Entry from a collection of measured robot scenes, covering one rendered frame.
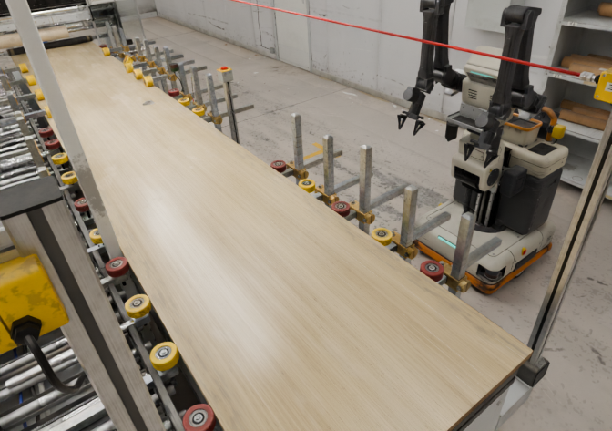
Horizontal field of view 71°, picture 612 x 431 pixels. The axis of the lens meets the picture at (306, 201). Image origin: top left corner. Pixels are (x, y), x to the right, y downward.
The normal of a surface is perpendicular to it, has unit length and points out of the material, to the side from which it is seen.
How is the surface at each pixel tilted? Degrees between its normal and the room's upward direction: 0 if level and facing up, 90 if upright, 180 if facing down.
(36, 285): 90
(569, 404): 0
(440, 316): 0
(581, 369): 0
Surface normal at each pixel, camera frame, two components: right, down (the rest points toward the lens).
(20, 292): 0.58, 0.43
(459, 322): -0.05, -0.83
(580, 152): -0.81, 0.36
